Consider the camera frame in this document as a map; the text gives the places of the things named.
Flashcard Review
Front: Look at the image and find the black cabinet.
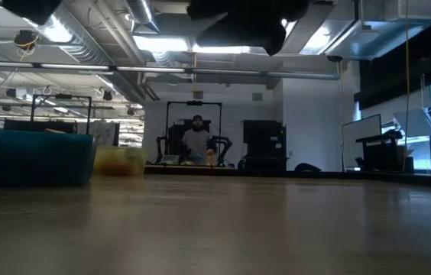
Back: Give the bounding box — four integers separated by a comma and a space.
241, 118, 288, 171

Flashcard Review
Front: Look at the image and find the black workstation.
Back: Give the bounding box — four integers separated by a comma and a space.
354, 128, 416, 173

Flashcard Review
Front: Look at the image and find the yellow translucent plastic bin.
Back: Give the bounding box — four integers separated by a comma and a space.
93, 145, 148, 178

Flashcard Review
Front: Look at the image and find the white patterned board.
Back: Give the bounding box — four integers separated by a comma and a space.
76, 121, 121, 148

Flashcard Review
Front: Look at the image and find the black rig frame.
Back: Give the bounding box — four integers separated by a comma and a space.
164, 100, 224, 166
30, 92, 94, 135

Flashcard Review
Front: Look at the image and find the whiteboard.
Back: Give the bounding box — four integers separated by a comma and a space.
340, 113, 384, 170

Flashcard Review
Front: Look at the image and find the black table frame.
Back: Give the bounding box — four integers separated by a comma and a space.
144, 163, 431, 189

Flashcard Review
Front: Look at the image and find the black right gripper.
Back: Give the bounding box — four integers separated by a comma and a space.
186, 0, 310, 57

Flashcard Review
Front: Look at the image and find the person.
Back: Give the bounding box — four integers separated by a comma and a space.
180, 114, 219, 166

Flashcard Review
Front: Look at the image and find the white hanging sheet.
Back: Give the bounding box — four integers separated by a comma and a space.
392, 106, 431, 139

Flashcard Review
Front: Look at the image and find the black equipment case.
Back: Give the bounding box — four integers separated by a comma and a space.
2, 118, 79, 135

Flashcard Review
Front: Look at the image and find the ceiling light panel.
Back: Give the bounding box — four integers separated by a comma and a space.
41, 15, 73, 44
132, 34, 190, 53
192, 44, 253, 55

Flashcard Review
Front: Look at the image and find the small red wooden block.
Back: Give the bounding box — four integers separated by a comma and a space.
100, 160, 127, 177

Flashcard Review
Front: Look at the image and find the yellow hanging cable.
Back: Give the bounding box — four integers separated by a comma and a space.
402, 0, 412, 173

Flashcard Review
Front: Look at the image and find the long ceiling pipe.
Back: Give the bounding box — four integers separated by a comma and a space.
0, 59, 342, 81

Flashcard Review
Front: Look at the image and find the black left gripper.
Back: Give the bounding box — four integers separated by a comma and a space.
1, 0, 63, 26

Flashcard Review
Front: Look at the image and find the teal plastic bin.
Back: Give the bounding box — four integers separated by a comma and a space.
0, 128, 96, 187

